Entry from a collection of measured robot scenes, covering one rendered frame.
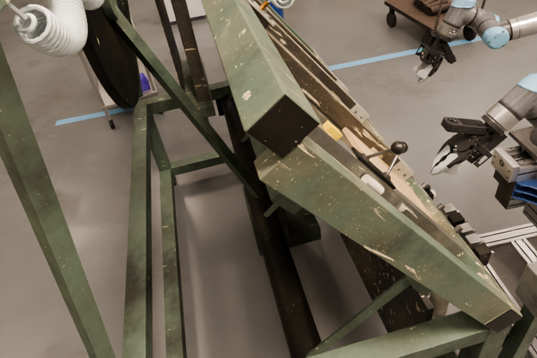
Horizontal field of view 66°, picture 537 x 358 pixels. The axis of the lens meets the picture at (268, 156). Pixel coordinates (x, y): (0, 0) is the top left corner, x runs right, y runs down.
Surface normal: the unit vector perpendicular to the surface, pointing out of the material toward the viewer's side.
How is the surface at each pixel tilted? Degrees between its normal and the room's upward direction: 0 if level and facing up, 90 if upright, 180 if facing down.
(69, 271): 97
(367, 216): 90
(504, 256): 0
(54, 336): 0
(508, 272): 0
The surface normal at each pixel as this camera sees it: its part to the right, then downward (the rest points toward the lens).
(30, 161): 0.85, 0.35
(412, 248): 0.22, 0.60
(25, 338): -0.13, -0.76
